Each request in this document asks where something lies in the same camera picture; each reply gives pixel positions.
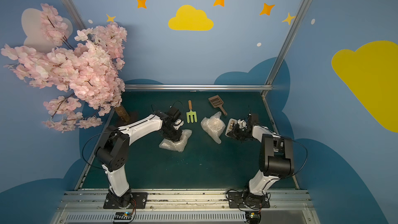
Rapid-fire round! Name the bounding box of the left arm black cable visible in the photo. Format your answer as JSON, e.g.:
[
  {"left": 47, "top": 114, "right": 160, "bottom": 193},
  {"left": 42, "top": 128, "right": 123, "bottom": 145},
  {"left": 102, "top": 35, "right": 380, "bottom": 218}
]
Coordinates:
[{"left": 81, "top": 130, "right": 113, "bottom": 170}]

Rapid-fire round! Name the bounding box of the aluminium frame post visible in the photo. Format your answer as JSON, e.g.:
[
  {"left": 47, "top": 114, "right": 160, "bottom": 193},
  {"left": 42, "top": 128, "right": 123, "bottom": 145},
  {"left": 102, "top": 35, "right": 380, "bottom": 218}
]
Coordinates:
[
  {"left": 61, "top": 0, "right": 87, "bottom": 30},
  {"left": 261, "top": 0, "right": 313, "bottom": 100}
]

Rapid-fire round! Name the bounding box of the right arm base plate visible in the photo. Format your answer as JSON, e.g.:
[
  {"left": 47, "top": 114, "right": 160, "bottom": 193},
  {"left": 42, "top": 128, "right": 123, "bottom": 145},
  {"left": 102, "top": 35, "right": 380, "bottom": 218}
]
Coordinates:
[{"left": 226, "top": 190, "right": 270, "bottom": 210}]

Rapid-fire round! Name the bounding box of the green fork wooden handle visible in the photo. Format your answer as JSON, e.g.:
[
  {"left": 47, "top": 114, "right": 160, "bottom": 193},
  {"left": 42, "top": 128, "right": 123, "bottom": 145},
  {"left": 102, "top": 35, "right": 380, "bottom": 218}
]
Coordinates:
[{"left": 186, "top": 100, "right": 198, "bottom": 123}]

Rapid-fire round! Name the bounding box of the brown slotted scoop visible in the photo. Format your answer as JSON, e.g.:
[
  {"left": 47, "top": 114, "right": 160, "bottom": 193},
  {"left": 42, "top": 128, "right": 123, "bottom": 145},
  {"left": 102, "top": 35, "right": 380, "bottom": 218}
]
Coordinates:
[{"left": 208, "top": 95, "right": 228, "bottom": 116}]

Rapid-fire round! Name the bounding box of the aluminium front rail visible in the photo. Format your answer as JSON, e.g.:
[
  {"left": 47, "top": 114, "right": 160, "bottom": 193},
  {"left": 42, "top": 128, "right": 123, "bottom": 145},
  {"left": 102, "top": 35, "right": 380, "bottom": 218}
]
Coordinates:
[{"left": 51, "top": 189, "right": 320, "bottom": 224}]

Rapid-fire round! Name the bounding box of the left circuit board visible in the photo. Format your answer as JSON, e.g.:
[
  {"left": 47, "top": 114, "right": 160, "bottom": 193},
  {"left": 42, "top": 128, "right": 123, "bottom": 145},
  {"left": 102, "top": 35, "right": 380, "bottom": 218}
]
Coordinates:
[{"left": 113, "top": 212, "right": 133, "bottom": 224}]

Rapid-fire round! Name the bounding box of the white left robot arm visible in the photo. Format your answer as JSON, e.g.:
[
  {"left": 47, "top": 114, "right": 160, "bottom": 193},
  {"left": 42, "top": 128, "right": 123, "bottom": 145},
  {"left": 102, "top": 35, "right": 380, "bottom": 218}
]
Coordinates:
[{"left": 94, "top": 107, "right": 184, "bottom": 200}]

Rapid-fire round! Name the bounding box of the left aluminium frame post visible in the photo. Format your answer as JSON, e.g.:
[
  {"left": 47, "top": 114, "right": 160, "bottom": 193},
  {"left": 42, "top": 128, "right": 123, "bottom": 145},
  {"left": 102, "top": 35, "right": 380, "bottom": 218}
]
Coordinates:
[{"left": 61, "top": 0, "right": 87, "bottom": 30}]

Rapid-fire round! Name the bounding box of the pink cherry blossom tree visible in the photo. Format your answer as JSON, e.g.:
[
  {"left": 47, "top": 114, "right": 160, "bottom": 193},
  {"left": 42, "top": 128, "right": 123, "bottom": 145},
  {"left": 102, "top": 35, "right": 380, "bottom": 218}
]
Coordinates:
[{"left": 1, "top": 4, "right": 127, "bottom": 132}]

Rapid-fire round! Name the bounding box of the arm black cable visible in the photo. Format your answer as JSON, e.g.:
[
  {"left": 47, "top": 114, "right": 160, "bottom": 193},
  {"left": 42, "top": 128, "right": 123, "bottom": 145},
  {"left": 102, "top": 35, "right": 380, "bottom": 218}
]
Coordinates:
[
  {"left": 81, "top": 130, "right": 113, "bottom": 170},
  {"left": 285, "top": 138, "right": 308, "bottom": 178}
]

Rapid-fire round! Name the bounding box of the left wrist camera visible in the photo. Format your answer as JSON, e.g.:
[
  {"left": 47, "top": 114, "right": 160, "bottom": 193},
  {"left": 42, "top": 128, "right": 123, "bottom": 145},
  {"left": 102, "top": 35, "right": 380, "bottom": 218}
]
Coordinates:
[{"left": 166, "top": 106, "right": 184, "bottom": 130}]

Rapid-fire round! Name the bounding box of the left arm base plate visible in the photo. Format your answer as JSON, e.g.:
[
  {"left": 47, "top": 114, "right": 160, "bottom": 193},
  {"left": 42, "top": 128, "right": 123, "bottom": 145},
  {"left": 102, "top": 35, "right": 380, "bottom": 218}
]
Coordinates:
[{"left": 103, "top": 191, "right": 148, "bottom": 209}]

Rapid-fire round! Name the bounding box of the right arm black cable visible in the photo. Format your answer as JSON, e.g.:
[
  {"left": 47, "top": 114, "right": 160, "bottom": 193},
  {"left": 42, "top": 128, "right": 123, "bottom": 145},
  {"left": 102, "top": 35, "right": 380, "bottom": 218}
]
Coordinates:
[{"left": 285, "top": 138, "right": 308, "bottom": 178}]

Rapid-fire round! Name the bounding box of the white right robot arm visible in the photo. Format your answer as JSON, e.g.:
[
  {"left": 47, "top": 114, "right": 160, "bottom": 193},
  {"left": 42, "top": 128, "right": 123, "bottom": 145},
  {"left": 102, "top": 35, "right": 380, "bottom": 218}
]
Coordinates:
[{"left": 226, "top": 124, "right": 294, "bottom": 210}]

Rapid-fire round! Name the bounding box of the right aluminium frame post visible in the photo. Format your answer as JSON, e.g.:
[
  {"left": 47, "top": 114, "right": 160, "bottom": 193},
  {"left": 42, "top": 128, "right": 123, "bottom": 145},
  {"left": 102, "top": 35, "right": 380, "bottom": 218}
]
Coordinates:
[{"left": 261, "top": 0, "right": 313, "bottom": 100}]

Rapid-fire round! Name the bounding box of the white tape dispenser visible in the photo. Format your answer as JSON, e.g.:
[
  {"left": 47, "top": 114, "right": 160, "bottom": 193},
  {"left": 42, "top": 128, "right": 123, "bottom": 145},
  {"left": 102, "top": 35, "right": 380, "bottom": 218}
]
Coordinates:
[{"left": 225, "top": 118, "right": 237, "bottom": 136}]

